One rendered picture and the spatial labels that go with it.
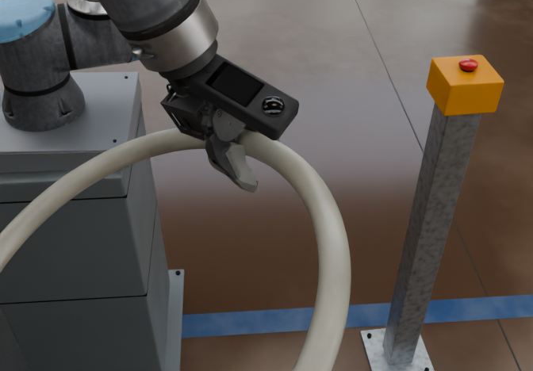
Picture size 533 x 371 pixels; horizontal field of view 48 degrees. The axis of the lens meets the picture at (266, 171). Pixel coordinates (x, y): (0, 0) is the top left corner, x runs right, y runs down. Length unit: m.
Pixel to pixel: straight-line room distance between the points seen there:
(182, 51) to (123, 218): 0.93
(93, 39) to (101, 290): 0.68
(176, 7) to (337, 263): 0.28
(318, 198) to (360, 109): 2.55
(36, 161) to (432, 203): 0.95
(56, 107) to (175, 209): 1.18
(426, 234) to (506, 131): 1.63
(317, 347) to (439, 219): 1.09
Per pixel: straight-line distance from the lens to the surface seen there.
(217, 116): 0.65
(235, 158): 0.69
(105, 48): 1.39
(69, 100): 1.48
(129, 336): 1.85
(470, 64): 1.35
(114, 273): 1.63
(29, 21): 1.36
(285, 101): 0.62
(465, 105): 1.34
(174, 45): 0.59
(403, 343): 1.98
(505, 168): 2.93
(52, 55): 1.40
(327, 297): 0.54
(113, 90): 1.58
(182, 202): 2.57
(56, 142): 1.44
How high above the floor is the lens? 1.73
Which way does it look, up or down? 40 degrees down
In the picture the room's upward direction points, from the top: straight up
